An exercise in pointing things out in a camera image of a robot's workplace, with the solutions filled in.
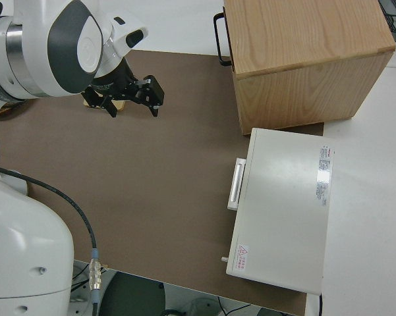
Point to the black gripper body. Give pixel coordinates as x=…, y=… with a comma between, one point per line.
x=118, y=84

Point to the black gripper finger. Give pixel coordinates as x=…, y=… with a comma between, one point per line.
x=155, y=111
x=111, y=108

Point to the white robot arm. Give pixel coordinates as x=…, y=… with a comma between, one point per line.
x=26, y=49

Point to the wooden mug tree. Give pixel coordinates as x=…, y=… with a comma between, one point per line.
x=121, y=104

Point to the brown table mat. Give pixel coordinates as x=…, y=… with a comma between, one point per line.
x=151, y=171

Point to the light wooden cabinet box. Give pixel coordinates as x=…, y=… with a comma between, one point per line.
x=299, y=59

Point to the cream toaster oven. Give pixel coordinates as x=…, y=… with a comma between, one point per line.
x=283, y=210

